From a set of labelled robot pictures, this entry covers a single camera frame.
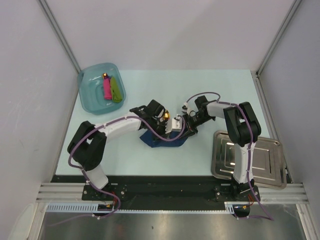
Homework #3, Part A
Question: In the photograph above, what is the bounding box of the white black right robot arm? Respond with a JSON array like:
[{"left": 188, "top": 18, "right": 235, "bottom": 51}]
[{"left": 181, "top": 95, "right": 262, "bottom": 201}]

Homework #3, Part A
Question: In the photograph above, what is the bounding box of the light blue cable duct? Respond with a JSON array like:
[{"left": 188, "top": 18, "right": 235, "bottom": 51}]
[{"left": 46, "top": 203, "right": 234, "bottom": 214}]

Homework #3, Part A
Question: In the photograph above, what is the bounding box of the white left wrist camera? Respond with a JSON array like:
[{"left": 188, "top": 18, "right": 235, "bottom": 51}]
[{"left": 165, "top": 114, "right": 184, "bottom": 134}]

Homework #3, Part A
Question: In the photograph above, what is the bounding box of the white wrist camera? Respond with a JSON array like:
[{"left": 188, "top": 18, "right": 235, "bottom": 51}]
[
  {"left": 181, "top": 102, "right": 196, "bottom": 116},
  {"left": 165, "top": 114, "right": 184, "bottom": 134}
]

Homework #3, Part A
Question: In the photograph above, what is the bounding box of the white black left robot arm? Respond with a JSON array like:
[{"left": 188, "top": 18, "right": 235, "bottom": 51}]
[{"left": 67, "top": 99, "right": 170, "bottom": 200}]

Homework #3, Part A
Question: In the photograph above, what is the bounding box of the aluminium rail frame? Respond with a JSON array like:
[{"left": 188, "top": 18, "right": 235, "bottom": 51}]
[{"left": 29, "top": 69, "right": 320, "bottom": 240}]

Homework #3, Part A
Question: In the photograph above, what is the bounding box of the stainless steel tray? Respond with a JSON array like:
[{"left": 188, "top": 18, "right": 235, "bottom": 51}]
[{"left": 211, "top": 131, "right": 287, "bottom": 190}]

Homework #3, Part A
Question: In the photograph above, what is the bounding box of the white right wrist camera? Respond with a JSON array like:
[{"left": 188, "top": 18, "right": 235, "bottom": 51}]
[{"left": 181, "top": 102, "right": 196, "bottom": 116}]

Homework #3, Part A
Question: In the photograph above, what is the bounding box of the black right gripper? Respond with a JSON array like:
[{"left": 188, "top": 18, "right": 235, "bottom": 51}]
[{"left": 177, "top": 112, "right": 214, "bottom": 140}]

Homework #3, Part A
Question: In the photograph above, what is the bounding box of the dark blue paper napkin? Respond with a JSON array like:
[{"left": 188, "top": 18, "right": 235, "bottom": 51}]
[{"left": 139, "top": 130, "right": 188, "bottom": 148}]

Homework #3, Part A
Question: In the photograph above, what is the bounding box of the translucent blue plastic bin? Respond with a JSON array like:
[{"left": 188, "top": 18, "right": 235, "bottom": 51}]
[{"left": 77, "top": 63, "right": 126, "bottom": 115}]

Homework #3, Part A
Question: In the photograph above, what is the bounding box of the green rolled napkin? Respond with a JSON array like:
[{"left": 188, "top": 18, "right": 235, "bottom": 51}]
[{"left": 109, "top": 77, "right": 123, "bottom": 103}]

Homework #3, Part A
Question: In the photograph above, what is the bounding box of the pink rolled napkin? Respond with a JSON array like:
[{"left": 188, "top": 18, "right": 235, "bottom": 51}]
[{"left": 102, "top": 78, "right": 113, "bottom": 100}]

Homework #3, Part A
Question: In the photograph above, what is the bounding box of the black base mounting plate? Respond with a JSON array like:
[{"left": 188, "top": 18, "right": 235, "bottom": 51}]
[{"left": 49, "top": 174, "right": 261, "bottom": 211}]

